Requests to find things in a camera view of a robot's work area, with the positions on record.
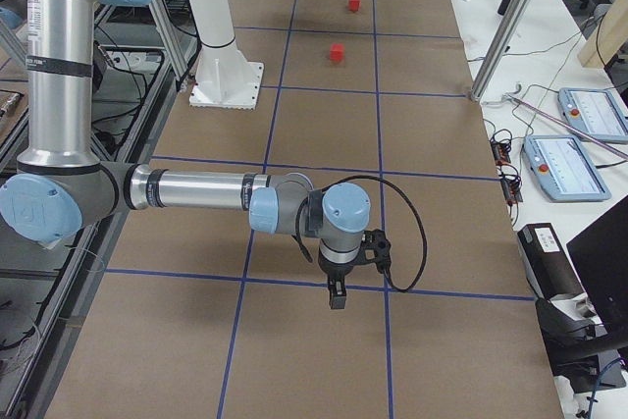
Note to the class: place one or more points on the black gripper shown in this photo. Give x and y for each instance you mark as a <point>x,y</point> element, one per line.
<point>336,272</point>

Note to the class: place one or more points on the teach pendant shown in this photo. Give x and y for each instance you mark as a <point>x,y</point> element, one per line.
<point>595,112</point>
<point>563,169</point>

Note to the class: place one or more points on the black box with label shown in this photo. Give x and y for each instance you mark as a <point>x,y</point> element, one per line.
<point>548,269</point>

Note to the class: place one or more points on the aluminium frame post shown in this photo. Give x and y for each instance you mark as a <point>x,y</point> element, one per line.
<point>505,30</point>

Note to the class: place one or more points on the red block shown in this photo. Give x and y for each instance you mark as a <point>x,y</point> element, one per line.
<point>353,5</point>
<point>336,53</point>

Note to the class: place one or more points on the teach pendant far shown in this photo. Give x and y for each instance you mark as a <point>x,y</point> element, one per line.
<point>595,112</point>

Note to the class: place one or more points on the metal rod with base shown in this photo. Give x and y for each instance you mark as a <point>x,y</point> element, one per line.
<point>517,99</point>

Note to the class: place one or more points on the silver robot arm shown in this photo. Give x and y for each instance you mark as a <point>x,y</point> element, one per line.
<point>61,186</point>

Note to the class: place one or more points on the white pedestal column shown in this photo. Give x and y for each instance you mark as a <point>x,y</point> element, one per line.
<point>223,77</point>

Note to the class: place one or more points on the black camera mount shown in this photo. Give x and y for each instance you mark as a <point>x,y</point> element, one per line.
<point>375,249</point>

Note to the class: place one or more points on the black monitor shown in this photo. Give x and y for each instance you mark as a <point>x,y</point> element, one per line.
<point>599,255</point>

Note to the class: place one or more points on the teach pendant near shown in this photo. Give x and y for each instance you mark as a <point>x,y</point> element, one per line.
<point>563,169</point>

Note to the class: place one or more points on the small electronics board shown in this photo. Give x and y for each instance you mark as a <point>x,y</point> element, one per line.
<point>509,177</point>

